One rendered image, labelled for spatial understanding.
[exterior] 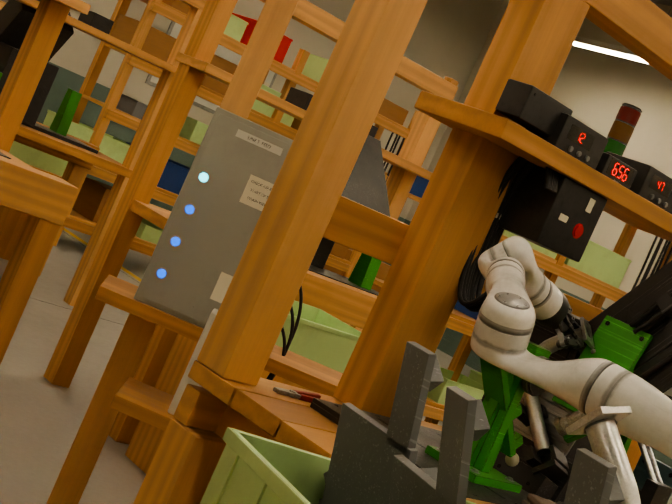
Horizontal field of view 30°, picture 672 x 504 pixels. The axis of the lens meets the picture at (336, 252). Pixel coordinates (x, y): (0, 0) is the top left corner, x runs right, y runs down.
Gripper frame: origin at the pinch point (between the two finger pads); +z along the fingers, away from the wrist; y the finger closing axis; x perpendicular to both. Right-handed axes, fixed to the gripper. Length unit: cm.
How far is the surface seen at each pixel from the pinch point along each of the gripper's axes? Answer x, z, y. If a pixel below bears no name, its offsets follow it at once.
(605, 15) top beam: -25, -20, 61
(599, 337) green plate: -4.1, 2.8, -0.6
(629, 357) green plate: -9.5, 2.9, -7.2
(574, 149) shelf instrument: -11.2, -14.5, 33.8
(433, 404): 252, 427, 262
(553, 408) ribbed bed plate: 8.6, 5.0, -12.0
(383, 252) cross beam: 29.2, -25.6, 17.3
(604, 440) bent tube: -38, -104, -80
